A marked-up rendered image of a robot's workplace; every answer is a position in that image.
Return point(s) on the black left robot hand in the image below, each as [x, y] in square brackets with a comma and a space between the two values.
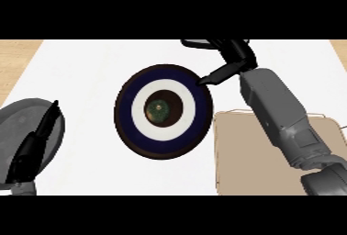
[31, 153]

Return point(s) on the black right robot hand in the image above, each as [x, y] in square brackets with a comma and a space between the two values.
[236, 56]

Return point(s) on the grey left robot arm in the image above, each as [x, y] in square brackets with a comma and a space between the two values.
[18, 119]

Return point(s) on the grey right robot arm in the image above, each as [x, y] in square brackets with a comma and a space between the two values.
[275, 107]

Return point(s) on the green round squash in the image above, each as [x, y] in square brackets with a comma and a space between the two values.
[156, 110]

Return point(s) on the blue and white round plate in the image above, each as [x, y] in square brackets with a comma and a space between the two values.
[162, 147]

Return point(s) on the beige rectangular tray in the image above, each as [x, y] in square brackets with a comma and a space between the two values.
[245, 165]

